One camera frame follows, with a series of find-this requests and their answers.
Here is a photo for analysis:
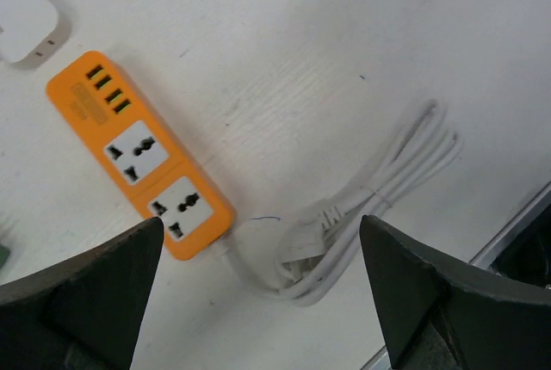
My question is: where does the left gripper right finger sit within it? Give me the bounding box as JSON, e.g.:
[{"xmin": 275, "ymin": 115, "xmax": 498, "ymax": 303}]
[{"xmin": 359, "ymin": 215, "xmax": 550, "ymax": 369}]

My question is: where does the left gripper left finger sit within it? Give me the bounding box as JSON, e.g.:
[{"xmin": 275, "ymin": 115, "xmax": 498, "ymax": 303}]
[{"xmin": 1, "ymin": 217, "xmax": 164, "ymax": 369}]

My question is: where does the orange USB charger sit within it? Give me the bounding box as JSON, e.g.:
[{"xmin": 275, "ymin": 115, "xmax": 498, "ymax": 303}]
[{"xmin": 46, "ymin": 51, "xmax": 236, "ymax": 261}]

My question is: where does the white plug adapter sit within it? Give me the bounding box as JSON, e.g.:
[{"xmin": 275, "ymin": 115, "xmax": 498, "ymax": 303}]
[{"xmin": 1, "ymin": 0, "xmax": 71, "ymax": 70}]

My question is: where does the green USB charger plug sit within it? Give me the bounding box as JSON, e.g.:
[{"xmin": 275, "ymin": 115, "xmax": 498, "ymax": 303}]
[{"xmin": 0, "ymin": 244, "xmax": 11, "ymax": 268}]

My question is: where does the white charger cable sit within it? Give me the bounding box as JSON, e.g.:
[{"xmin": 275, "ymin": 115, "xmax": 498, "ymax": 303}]
[{"xmin": 214, "ymin": 98, "xmax": 464, "ymax": 309}]

